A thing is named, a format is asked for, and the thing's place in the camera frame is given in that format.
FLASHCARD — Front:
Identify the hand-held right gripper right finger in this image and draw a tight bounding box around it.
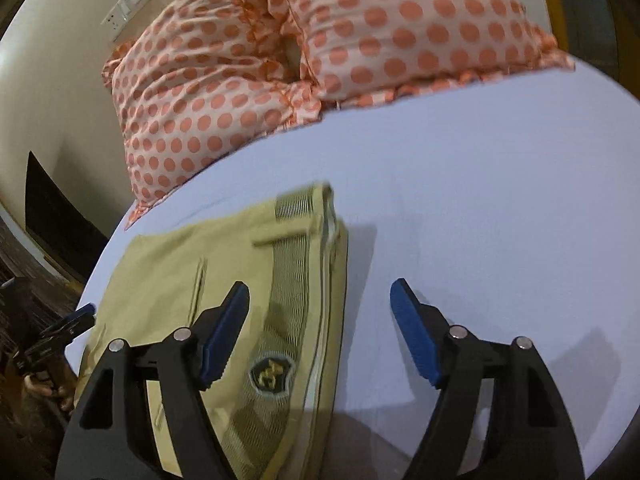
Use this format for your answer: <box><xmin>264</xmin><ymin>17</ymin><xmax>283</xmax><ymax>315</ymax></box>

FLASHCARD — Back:
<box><xmin>390</xmin><ymin>277</ymin><xmax>586</xmax><ymax>480</ymax></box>

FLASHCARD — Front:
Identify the polka dot pillow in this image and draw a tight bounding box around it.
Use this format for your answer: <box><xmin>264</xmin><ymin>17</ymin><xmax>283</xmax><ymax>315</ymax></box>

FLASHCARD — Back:
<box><xmin>101</xmin><ymin>0</ymin><xmax>327</xmax><ymax>231</ymax></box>
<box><xmin>264</xmin><ymin>0</ymin><xmax>577</xmax><ymax>112</ymax></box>

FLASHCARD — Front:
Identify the white wall switch plate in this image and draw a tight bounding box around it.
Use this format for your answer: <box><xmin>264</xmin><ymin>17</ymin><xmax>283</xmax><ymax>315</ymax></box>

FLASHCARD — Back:
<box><xmin>100</xmin><ymin>0</ymin><xmax>149</xmax><ymax>42</ymax></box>

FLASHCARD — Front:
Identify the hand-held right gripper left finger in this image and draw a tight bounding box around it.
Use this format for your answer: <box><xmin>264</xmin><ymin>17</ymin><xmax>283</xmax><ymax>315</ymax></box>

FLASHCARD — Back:
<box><xmin>54</xmin><ymin>281</ymin><xmax>251</xmax><ymax>480</ymax></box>

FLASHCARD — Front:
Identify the dark furniture with yellow edge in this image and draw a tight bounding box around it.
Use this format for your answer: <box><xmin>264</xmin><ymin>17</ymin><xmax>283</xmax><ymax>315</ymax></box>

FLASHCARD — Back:
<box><xmin>542</xmin><ymin>0</ymin><xmax>640</xmax><ymax>103</ymax></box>

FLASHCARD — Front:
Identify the person's left hand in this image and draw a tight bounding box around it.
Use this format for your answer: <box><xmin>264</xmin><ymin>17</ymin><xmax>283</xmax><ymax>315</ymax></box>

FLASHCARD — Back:
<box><xmin>22</xmin><ymin>362</ymin><xmax>78</xmax><ymax>413</ymax></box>

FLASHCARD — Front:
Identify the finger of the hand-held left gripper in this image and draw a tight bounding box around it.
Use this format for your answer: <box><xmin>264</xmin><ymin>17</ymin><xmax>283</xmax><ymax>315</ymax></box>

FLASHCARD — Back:
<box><xmin>39</xmin><ymin>303</ymin><xmax>99</xmax><ymax>342</ymax></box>

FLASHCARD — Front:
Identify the dark wall panel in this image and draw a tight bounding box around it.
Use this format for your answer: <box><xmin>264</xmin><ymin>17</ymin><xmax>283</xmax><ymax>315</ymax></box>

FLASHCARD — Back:
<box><xmin>24</xmin><ymin>149</ymin><xmax>110</xmax><ymax>283</ymax></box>

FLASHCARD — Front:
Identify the pale blue bed sheet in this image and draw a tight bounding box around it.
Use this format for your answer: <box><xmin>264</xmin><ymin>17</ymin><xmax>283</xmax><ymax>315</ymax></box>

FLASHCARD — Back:
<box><xmin>65</xmin><ymin>57</ymin><xmax>640</xmax><ymax>480</ymax></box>

